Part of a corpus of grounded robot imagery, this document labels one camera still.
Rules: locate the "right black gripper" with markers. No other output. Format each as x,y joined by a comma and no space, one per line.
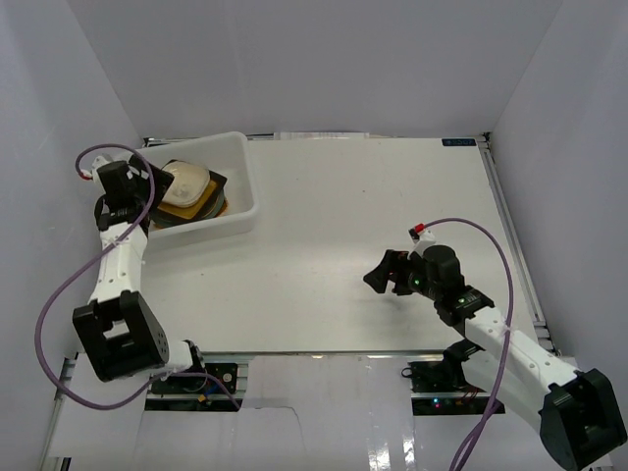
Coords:
392,263

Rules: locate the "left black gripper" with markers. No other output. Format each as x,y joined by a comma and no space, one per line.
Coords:
160,182

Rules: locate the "beige square bowl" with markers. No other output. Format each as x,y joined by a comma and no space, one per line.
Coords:
189,182

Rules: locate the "black and amber square plate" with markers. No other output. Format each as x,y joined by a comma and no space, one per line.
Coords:
207,199

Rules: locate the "teal round plate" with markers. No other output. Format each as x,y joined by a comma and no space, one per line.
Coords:
217,205

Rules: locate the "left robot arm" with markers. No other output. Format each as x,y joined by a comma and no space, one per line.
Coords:
117,329

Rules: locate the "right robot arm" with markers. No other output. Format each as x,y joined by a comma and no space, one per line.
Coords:
575,413

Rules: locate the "white plastic bin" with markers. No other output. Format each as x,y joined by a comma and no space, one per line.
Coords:
227,154

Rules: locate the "blue label sticker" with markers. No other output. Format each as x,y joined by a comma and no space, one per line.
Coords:
459,142

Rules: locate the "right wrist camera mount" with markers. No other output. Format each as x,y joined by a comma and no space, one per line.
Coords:
422,239

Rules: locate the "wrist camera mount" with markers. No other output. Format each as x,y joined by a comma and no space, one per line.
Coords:
91,174
422,239

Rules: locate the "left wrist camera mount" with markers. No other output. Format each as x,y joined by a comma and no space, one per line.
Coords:
91,174

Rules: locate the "aluminium table frame rail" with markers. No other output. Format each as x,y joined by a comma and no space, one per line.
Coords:
525,281

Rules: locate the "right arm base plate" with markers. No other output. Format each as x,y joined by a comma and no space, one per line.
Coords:
437,392

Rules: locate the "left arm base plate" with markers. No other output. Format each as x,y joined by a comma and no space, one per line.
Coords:
215,390

